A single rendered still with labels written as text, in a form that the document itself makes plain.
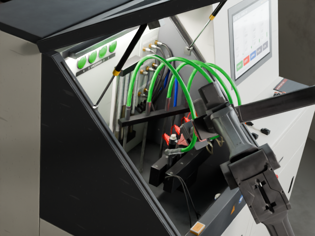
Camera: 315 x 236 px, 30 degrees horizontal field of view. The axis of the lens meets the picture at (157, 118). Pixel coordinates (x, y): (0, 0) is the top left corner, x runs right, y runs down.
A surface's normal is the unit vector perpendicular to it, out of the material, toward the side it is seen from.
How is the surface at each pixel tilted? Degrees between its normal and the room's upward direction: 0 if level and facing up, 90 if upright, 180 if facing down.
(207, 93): 54
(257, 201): 49
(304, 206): 0
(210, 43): 90
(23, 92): 90
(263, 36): 76
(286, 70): 90
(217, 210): 0
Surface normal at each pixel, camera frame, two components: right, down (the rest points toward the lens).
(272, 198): -0.21, -0.24
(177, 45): -0.51, 0.39
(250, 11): 0.85, 0.13
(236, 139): -0.44, -0.85
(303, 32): -0.80, 0.22
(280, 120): 0.11, -0.86
